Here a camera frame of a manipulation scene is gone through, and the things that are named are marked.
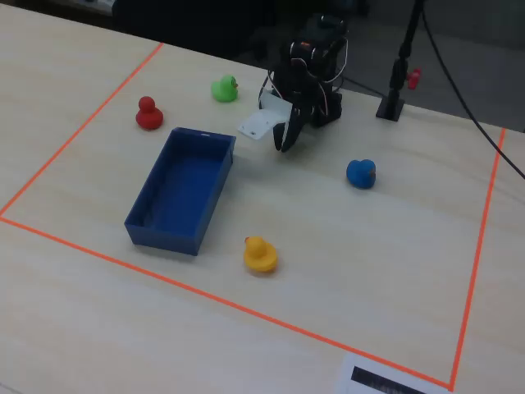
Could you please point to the green rubber duck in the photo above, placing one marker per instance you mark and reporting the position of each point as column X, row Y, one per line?
column 224, row 90

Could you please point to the white printed paper sheet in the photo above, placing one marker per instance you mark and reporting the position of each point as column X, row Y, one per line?
column 369, row 377

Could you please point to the blue rectangular box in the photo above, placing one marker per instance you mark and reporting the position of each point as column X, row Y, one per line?
column 180, row 193

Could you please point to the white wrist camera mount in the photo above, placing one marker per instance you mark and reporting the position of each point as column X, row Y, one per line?
column 262, row 119

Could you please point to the red clamp knob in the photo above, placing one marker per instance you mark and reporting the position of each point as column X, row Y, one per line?
column 414, row 79

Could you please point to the long orange tape strip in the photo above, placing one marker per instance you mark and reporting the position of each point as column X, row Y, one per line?
column 246, row 310

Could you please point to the blue rubber duck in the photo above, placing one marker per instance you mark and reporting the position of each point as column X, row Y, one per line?
column 360, row 174

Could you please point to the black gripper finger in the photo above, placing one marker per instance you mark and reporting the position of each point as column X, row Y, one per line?
column 298, row 125
column 279, row 137

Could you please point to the black camera stand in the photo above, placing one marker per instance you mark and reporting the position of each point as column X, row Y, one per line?
column 395, row 80

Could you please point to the yellow rubber duck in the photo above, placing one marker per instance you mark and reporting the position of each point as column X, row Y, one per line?
column 261, row 256

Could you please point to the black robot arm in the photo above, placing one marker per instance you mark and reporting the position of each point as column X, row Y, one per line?
column 326, row 111

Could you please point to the red rubber duck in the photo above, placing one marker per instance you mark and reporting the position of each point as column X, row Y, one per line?
column 149, row 115

